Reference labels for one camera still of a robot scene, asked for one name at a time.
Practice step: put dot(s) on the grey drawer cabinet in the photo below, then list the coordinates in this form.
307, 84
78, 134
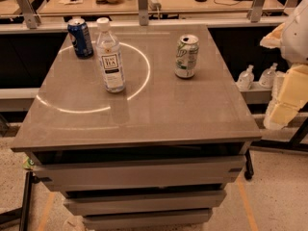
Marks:
159, 152

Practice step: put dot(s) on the metal bracket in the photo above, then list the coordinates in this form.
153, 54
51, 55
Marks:
143, 12
31, 18
255, 12

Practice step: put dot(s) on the right metal bracket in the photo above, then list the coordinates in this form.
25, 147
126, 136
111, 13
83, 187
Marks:
255, 12

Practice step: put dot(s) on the right sanitizer bottle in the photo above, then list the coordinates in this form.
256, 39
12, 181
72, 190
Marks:
267, 77

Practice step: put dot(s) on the white power strip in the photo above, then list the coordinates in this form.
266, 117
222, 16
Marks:
154, 5

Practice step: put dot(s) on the green white 7up can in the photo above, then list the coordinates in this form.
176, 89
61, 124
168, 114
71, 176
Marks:
186, 56

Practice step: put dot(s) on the sanitizer bottle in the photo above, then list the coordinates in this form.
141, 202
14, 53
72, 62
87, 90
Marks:
267, 77
246, 78

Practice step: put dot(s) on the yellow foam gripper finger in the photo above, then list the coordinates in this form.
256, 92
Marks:
289, 95
273, 39

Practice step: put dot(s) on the middle metal bracket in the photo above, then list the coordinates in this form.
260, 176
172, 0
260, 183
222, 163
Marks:
143, 12

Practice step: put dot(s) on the blue pepsi can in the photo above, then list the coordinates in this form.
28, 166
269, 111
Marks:
80, 37

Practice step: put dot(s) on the left metal bracket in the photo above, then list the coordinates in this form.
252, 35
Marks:
31, 18

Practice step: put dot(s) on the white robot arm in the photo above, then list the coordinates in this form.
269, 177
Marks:
294, 40

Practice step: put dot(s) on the clear tea plastic bottle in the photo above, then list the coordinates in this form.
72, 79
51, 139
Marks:
109, 57

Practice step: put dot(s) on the left sanitizer bottle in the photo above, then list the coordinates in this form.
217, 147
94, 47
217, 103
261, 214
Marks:
246, 78

